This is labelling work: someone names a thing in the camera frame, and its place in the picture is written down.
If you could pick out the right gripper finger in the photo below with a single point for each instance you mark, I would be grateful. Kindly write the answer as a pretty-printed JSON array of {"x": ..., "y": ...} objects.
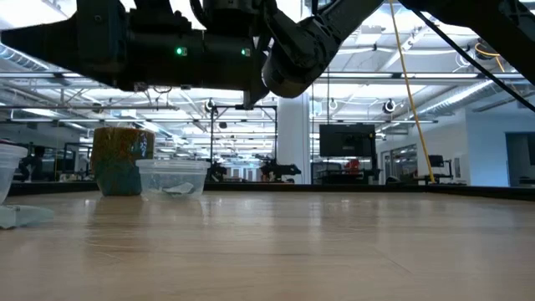
[
  {"x": 46, "y": 35},
  {"x": 46, "y": 56}
]

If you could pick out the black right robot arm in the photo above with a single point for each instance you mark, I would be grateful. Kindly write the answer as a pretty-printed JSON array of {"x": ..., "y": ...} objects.
[{"x": 301, "y": 54}]

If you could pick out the black background robot arm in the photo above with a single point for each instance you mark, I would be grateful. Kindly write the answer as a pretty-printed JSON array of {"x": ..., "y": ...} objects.
[{"x": 280, "y": 170}]

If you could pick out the person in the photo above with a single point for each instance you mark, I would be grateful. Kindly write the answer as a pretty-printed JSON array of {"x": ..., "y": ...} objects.
[{"x": 35, "y": 165}]

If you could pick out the brown ceramic mug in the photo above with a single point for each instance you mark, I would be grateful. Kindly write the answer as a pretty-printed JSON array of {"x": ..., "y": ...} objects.
[{"x": 117, "y": 159}]

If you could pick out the clear plastic cup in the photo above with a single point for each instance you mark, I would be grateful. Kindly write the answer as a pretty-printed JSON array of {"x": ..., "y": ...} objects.
[
  {"x": 196, "y": 175},
  {"x": 8, "y": 167}
]

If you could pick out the black monitor on stand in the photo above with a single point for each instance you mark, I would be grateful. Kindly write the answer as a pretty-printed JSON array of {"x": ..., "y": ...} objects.
[{"x": 347, "y": 140}]

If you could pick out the small black desk monitor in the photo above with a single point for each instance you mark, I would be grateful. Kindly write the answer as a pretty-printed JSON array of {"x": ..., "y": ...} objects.
[{"x": 436, "y": 160}]

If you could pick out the black background rig frame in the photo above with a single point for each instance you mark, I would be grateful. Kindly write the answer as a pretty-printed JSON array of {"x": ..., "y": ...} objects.
[{"x": 251, "y": 107}]

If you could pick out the black metal table frame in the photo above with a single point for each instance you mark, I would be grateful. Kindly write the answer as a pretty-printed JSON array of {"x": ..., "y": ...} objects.
[{"x": 292, "y": 187}]

